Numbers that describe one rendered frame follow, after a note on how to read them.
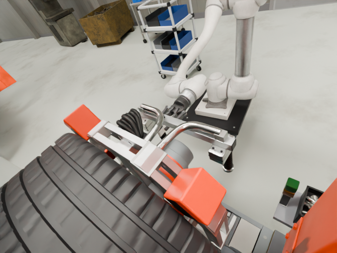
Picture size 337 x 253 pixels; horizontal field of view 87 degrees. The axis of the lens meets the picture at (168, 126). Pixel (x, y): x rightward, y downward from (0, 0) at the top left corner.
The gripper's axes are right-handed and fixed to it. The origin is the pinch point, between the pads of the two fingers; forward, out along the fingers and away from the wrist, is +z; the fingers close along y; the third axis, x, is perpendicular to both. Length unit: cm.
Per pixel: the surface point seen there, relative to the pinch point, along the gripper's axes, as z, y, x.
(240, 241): 10, -44, -75
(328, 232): 17, -60, 20
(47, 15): -205, 615, 9
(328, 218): 14, -60, 18
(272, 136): -82, -34, -83
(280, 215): -3, -56, -38
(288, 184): -8, -55, -17
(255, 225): -3, -47, -75
